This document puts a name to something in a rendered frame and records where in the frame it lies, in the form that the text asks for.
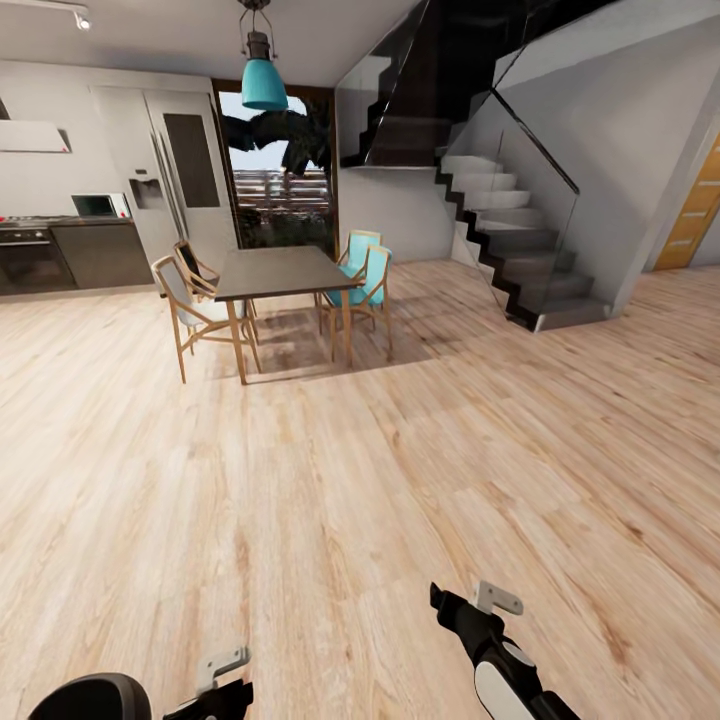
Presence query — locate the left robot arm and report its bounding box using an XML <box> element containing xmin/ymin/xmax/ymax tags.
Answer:
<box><xmin>163</xmin><ymin>645</ymin><xmax>253</xmax><ymax>720</ymax></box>

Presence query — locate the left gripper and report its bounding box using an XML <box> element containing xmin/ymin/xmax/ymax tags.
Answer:
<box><xmin>201</xmin><ymin>680</ymin><xmax>253</xmax><ymax>720</ymax></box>

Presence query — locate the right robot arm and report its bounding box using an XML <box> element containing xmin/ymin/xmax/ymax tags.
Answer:
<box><xmin>430</xmin><ymin>579</ymin><xmax>581</xmax><ymax>720</ymax></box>

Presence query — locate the cauldron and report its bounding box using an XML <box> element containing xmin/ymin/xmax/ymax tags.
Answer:
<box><xmin>27</xmin><ymin>672</ymin><xmax>152</xmax><ymax>720</ymax></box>

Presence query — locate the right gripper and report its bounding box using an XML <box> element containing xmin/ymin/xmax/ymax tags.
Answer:
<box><xmin>430</xmin><ymin>582</ymin><xmax>505</xmax><ymax>651</ymax></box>

